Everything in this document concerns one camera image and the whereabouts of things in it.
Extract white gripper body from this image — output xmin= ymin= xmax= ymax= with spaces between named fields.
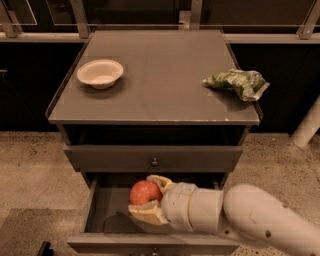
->
xmin=161 ymin=183 xmax=197 ymax=232

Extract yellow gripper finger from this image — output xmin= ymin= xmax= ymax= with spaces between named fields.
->
xmin=146 ymin=175 xmax=176 ymax=194
xmin=128 ymin=200 xmax=169 ymax=226

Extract red apple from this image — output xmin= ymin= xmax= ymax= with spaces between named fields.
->
xmin=129 ymin=180 xmax=163 ymax=205

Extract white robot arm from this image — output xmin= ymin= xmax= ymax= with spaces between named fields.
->
xmin=128 ymin=175 xmax=320 ymax=256

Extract brass top drawer knob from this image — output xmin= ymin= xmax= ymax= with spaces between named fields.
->
xmin=151 ymin=158 xmax=159 ymax=167

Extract brass drawer knob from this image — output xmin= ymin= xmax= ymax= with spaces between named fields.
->
xmin=151 ymin=158 xmax=159 ymax=167
xmin=151 ymin=248 xmax=160 ymax=256

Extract brass middle drawer knob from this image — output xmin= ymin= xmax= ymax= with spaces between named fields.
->
xmin=151 ymin=248 xmax=160 ymax=256

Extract grey open middle drawer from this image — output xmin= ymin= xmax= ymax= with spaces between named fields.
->
xmin=67 ymin=173 xmax=239 ymax=256

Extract grey drawer cabinet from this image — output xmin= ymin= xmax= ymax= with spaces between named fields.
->
xmin=45 ymin=29 xmax=264 ymax=256

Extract grey top drawer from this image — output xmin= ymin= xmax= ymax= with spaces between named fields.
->
xmin=64 ymin=145 xmax=243 ymax=173

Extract black object on floor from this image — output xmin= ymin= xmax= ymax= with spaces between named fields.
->
xmin=37 ymin=241 xmax=54 ymax=256

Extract white paper bowl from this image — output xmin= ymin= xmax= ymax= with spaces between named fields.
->
xmin=77 ymin=59 xmax=124 ymax=89

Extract green chip bag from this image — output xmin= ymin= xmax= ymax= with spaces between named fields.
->
xmin=202 ymin=69 xmax=270 ymax=102

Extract metal window railing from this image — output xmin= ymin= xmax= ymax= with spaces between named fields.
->
xmin=0 ymin=0 xmax=320 ymax=44

